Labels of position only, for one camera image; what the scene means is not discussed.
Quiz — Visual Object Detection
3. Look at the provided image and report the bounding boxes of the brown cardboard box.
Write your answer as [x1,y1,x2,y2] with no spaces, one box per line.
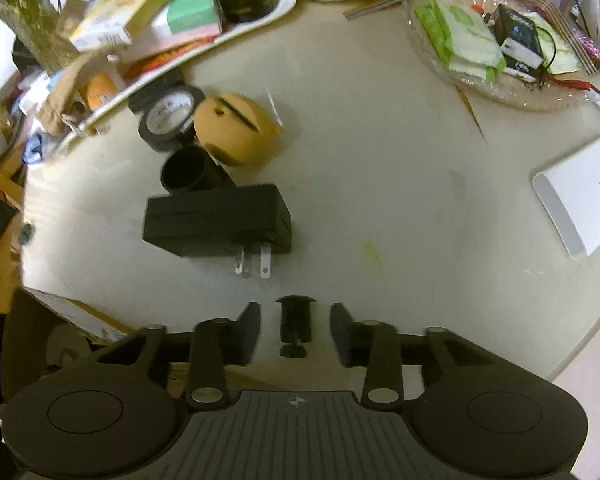
[0,287,191,411]

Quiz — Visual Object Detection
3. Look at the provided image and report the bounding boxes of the striped ribbon cable piece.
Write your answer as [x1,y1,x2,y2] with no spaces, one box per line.
[344,0,411,22]

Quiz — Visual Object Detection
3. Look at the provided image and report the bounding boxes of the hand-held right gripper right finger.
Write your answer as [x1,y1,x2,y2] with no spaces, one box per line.
[329,301,536,409]

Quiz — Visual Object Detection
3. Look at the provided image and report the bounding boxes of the orange round case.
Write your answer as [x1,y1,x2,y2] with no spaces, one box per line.
[192,91,284,167]

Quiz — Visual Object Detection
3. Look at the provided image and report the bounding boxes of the black cylinder cup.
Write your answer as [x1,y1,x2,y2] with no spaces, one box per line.
[160,145,233,196]

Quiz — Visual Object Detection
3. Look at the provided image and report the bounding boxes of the small black screw mount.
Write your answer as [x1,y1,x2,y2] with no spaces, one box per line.
[275,295,317,359]

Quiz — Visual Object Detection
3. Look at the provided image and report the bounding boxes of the yellow white medicine box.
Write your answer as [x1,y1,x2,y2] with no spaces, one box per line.
[69,0,175,52]

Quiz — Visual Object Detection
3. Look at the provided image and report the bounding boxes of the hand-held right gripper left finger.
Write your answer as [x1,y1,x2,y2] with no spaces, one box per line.
[45,301,262,407]

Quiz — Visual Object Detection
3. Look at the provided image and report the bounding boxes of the wooden side desk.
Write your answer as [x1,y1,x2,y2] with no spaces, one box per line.
[0,160,28,313]

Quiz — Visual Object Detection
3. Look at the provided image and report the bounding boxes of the wicker basket tray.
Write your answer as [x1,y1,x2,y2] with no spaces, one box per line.
[405,0,600,112]

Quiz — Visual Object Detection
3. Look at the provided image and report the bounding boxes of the grey round roll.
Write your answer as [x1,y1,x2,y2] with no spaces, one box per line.
[45,324,91,367]

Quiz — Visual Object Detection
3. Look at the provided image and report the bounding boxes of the white tray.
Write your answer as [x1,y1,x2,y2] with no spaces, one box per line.
[27,0,298,161]

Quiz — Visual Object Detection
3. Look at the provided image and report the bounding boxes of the green and pink box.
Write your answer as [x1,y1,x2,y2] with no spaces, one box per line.
[150,0,226,43]

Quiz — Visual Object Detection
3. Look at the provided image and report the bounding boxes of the black tape roll white core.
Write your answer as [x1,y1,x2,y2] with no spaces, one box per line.
[139,85,206,155]

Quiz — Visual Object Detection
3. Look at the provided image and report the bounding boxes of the white flat box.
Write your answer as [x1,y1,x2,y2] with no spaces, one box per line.
[531,132,600,261]

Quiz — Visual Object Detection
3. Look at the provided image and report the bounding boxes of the blue oval item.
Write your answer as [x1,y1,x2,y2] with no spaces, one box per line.
[22,132,56,166]

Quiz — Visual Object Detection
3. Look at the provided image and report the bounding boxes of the black power adapter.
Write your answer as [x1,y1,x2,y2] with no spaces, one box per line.
[142,182,293,279]

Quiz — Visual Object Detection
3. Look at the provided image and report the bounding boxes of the black device box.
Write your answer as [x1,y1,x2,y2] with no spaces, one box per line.
[492,4,546,81]

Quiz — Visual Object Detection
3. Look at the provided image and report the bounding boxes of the orange packet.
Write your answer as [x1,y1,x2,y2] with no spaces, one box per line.
[82,72,126,111]

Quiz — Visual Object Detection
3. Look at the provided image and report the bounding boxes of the pile of green packets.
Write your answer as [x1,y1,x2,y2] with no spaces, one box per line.
[412,0,508,86]

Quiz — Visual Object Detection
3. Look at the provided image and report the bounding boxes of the rainbow ribbon cable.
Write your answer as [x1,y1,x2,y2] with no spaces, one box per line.
[510,0,598,76]

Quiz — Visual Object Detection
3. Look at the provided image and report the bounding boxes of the red printed envelope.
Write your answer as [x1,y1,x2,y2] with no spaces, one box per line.
[125,40,211,78]

